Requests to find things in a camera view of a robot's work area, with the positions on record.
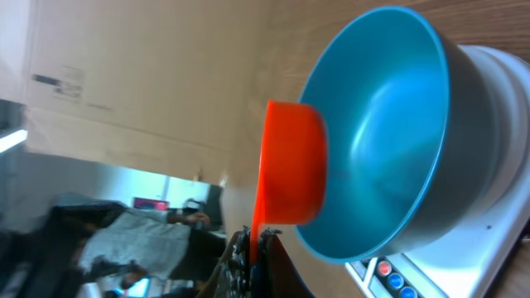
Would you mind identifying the white digital kitchen scale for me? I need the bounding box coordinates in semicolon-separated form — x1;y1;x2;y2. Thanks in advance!
345;46;529;297

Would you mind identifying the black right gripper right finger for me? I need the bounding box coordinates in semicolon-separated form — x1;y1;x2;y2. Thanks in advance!
257;229;315;298

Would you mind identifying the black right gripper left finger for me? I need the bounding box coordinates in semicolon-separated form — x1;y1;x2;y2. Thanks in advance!
196;226;251;298

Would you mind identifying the brown cardboard box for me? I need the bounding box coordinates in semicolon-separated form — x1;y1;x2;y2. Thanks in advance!
25;0;269;184

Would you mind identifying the orange measuring scoop blue handle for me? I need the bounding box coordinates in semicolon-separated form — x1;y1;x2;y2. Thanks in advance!
249;100;328;264

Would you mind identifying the teal blue bowl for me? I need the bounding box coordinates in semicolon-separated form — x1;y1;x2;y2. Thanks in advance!
296;6;500;262

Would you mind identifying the person in grey shirt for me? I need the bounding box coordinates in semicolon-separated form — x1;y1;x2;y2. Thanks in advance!
1;195;229;297

